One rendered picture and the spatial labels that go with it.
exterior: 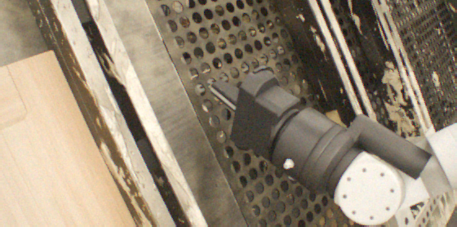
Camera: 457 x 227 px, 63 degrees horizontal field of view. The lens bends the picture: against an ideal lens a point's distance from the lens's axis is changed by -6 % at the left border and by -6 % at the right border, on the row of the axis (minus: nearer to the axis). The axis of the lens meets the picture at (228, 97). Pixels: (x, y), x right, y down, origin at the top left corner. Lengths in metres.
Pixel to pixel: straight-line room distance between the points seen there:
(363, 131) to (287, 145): 0.09
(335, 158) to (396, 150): 0.07
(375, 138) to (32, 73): 0.40
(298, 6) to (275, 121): 0.31
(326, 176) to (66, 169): 0.29
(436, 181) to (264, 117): 0.22
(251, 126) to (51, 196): 0.26
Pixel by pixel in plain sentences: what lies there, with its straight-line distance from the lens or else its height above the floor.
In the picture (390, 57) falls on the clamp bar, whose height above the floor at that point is 1.19.
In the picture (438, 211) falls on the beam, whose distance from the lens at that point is 1.07.
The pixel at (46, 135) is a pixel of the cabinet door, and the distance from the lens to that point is 0.47.
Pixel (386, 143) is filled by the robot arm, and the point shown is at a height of 1.28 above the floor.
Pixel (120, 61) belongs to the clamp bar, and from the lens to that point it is 0.46.
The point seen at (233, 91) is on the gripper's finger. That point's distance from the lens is 0.55.
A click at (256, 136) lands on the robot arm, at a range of 0.52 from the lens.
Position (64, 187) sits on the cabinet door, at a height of 1.24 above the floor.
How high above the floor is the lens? 1.53
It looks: 29 degrees down
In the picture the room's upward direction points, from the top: straight up
